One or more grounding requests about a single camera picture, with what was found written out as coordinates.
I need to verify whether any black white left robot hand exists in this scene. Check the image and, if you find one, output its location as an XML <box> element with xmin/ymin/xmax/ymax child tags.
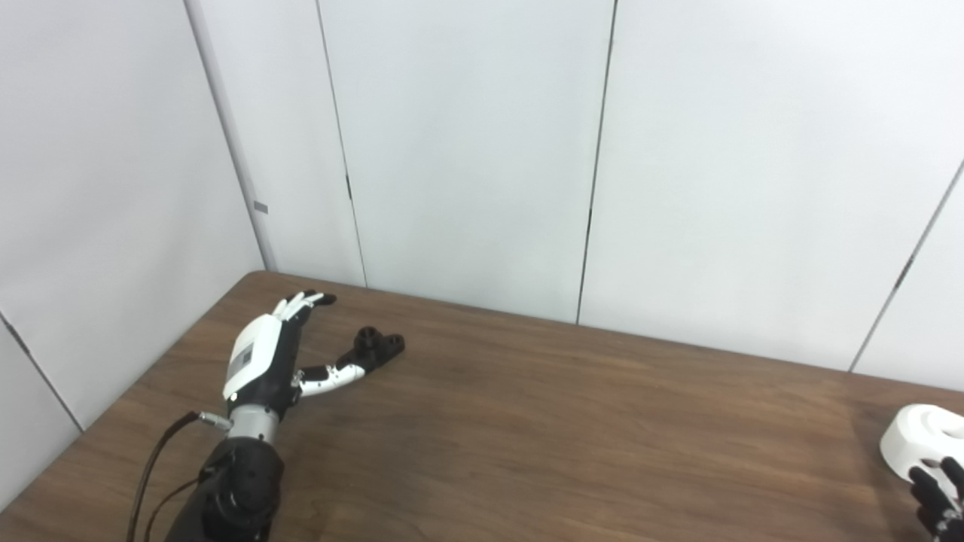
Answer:
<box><xmin>221</xmin><ymin>290</ymin><xmax>368</xmax><ymax>424</ymax></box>

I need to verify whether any round white plastic piece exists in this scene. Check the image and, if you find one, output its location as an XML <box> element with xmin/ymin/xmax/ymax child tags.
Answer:
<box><xmin>879</xmin><ymin>403</ymin><xmax>964</xmax><ymax>483</ymax></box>

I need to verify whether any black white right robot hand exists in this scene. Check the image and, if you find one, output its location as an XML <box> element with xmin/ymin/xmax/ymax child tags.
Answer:
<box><xmin>908</xmin><ymin>456</ymin><xmax>964</xmax><ymax>542</ymax></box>

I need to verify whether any black plastic holder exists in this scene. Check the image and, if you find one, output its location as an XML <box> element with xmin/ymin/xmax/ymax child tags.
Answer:
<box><xmin>335</xmin><ymin>325</ymin><xmax>407</xmax><ymax>374</ymax></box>

